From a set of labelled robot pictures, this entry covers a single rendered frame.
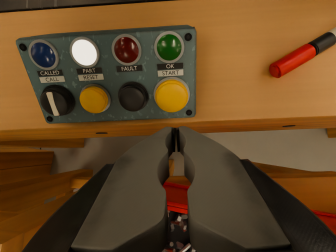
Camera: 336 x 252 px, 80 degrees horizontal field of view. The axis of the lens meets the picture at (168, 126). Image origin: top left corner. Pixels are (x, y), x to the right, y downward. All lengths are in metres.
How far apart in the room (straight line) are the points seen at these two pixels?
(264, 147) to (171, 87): 1.05
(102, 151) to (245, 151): 0.78
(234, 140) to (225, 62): 0.94
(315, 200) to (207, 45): 0.26
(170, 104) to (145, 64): 0.04
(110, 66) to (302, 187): 0.30
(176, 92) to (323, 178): 0.27
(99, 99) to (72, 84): 0.03
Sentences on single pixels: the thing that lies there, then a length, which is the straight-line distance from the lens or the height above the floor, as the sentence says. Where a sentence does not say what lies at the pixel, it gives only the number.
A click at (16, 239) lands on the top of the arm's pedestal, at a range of 0.38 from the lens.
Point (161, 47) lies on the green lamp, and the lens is 0.17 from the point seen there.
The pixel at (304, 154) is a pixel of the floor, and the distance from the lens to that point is 1.29.
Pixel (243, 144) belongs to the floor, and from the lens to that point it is 1.16.
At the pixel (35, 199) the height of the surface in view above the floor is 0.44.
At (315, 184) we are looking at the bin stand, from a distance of 0.37.
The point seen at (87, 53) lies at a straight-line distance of 0.19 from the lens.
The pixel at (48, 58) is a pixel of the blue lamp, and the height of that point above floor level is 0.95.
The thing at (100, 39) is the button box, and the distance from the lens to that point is 0.19.
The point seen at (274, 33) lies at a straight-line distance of 0.26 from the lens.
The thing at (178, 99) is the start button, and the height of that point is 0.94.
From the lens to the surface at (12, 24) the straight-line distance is 0.31.
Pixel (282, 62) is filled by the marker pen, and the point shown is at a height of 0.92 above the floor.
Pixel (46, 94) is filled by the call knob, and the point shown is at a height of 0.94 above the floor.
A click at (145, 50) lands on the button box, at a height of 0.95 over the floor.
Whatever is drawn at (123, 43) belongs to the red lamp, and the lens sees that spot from 0.18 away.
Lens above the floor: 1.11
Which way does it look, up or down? 83 degrees down
